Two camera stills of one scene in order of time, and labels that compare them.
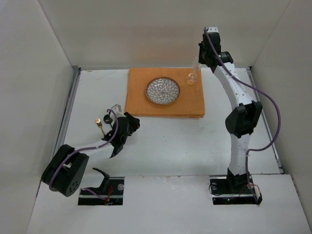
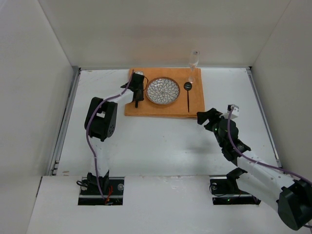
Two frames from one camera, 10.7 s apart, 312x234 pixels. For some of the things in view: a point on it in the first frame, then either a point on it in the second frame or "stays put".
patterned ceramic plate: x=163 y=90 stays put
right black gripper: x=203 y=56 -> x=211 y=119
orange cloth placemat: x=189 y=103 stays put
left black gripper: x=122 y=137 -> x=137 y=95
